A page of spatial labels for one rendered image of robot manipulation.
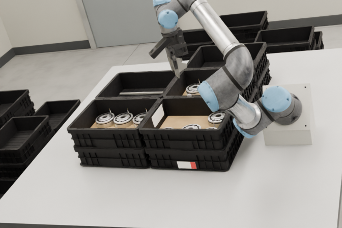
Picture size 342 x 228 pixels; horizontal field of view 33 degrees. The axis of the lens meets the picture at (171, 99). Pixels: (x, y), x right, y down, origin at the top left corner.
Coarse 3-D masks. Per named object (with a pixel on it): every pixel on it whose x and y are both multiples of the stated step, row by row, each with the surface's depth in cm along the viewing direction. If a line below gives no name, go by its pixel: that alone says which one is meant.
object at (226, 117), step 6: (156, 108) 277; (150, 114) 272; (228, 114) 256; (222, 120) 252; (228, 120) 255; (222, 126) 249; (144, 132) 261; (150, 132) 260; (156, 132) 258; (162, 132) 257; (168, 132) 256; (174, 132) 255; (180, 132) 253; (186, 132) 252; (192, 132) 251; (198, 132) 250; (204, 132) 248; (210, 132) 247; (216, 132) 246
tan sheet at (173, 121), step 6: (168, 120) 284; (174, 120) 282; (180, 120) 281; (186, 120) 280; (192, 120) 278; (198, 120) 277; (204, 120) 276; (162, 126) 280; (168, 126) 278; (174, 126) 277; (180, 126) 276; (204, 126) 271; (210, 126) 269
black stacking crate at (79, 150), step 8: (80, 152) 285; (88, 152) 281; (96, 152) 279; (104, 152) 277; (112, 152) 275; (120, 152) 273; (128, 152) 271; (136, 152) 269; (144, 152) 269; (80, 160) 288; (88, 160) 286; (96, 160) 283; (104, 160) 280; (112, 160) 278; (120, 160) 276; (128, 160) 275; (136, 160) 273; (144, 160) 272
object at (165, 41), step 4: (160, 40) 246; (164, 40) 243; (168, 40) 243; (156, 44) 247; (160, 44) 243; (164, 44) 243; (156, 48) 244; (160, 48) 243; (152, 52) 244; (156, 52) 244; (152, 56) 244; (156, 56) 244
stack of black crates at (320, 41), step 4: (316, 32) 449; (320, 32) 447; (316, 36) 451; (320, 36) 440; (316, 40) 453; (320, 40) 434; (316, 44) 454; (320, 44) 432; (316, 48) 426; (320, 48) 435
